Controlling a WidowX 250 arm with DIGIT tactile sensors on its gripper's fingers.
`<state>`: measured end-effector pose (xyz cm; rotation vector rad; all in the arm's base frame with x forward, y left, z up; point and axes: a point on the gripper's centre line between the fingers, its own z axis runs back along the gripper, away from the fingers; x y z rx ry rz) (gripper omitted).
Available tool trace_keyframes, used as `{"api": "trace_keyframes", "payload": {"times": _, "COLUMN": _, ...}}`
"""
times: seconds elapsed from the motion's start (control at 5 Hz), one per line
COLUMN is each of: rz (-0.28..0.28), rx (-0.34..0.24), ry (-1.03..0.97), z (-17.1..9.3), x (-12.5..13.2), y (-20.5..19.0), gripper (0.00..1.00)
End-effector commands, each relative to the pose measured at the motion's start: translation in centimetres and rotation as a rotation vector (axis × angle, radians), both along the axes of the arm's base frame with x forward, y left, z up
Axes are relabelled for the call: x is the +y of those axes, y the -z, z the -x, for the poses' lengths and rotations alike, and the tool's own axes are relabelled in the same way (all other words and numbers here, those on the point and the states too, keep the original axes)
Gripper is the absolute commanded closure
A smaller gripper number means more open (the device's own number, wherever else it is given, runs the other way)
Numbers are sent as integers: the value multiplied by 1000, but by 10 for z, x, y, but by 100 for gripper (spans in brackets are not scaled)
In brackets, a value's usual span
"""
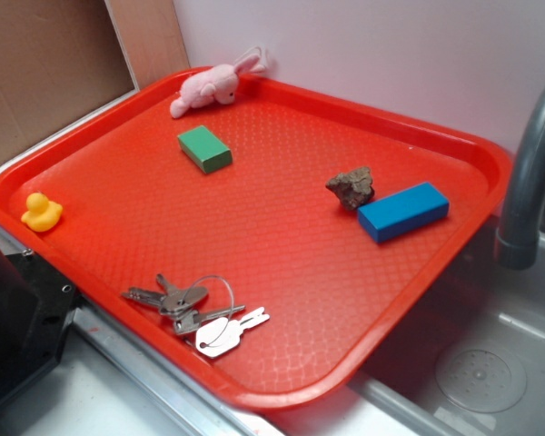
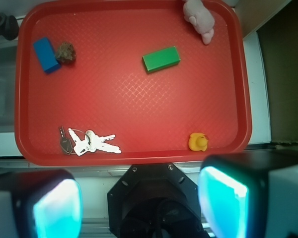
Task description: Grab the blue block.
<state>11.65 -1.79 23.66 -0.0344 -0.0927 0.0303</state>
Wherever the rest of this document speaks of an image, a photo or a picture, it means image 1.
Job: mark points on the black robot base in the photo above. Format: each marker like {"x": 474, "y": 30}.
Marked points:
{"x": 36, "y": 309}

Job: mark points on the blue rectangular block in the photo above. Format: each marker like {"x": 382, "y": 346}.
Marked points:
{"x": 403, "y": 212}

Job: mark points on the green rectangular block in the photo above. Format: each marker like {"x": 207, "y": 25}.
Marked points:
{"x": 205, "y": 149}

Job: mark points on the brown cardboard panel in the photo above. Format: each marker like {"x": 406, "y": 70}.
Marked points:
{"x": 62, "y": 60}

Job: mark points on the grey sink basin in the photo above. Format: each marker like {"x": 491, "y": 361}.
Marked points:
{"x": 469, "y": 356}

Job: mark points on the brown rock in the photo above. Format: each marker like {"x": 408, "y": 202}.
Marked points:
{"x": 353, "y": 189}

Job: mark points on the grey sink faucet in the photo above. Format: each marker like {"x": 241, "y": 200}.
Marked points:
{"x": 522, "y": 217}

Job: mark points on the bunch of silver keys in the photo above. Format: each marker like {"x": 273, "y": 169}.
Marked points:
{"x": 216, "y": 332}

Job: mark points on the yellow rubber duck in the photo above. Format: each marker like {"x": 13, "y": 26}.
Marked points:
{"x": 41, "y": 213}

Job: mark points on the pink plush bunny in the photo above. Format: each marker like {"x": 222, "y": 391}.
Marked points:
{"x": 217, "y": 84}

